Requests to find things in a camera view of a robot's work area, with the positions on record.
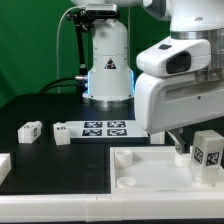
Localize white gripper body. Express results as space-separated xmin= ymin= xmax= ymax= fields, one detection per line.
xmin=134 ymin=37 xmax=224 ymax=134

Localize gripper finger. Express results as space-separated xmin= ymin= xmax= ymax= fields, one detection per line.
xmin=168 ymin=129 xmax=186 ymax=155

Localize white square table top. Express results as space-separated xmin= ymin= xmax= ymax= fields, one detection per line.
xmin=110 ymin=146 xmax=224 ymax=195

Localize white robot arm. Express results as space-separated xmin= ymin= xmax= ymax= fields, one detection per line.
xmin=71 ymin=0 xmax=224 ymax=154

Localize white marker base plate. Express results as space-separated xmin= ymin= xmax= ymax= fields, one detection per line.
xmin=66 ymin=120 xmax=147 ymax=139

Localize white front wall rail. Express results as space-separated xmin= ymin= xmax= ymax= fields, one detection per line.
xmin=0 ymin=192 xmax=224 ymax=223

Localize black cables at base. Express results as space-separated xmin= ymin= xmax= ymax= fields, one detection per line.
xmin=38 ymin=75 xmax=88 ymax=95

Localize grey camera on mount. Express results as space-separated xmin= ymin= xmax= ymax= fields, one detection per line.
xmin=85 ymin=4 xmax=117 ymax=15

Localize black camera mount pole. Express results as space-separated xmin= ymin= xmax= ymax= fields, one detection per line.
xmin=66 ymin=9 xmax=95 ymax=82

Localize grey cable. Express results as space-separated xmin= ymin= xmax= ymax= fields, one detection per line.
xmin=55 ymin=4 xmax=87 ymax=94

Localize white left wall piece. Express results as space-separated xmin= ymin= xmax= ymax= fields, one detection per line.
xmin=0 ymin=153 xmax=11 ymax=185

